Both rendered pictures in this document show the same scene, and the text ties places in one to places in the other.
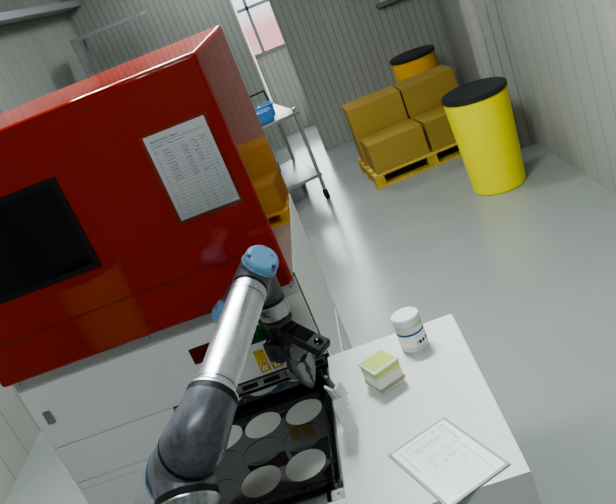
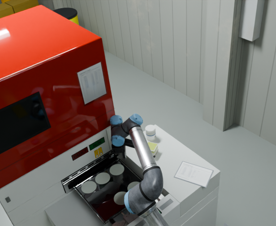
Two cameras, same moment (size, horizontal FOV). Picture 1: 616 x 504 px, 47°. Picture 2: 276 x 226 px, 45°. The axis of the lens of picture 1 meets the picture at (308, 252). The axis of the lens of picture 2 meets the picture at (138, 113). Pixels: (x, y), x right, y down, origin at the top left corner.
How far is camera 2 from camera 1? 1.25 m
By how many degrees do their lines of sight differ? 38
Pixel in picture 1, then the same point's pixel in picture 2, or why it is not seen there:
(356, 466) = (165, 183)
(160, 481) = (142, 204)
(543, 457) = not seen: hidden behind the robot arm
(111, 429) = (34, 197)
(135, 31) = not seen: outside the picture
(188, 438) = (158, 187)
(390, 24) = not seen: outside the picture
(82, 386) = (25, 181)
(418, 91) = (21, 7)
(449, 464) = (196, 175)
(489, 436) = (201, 163)
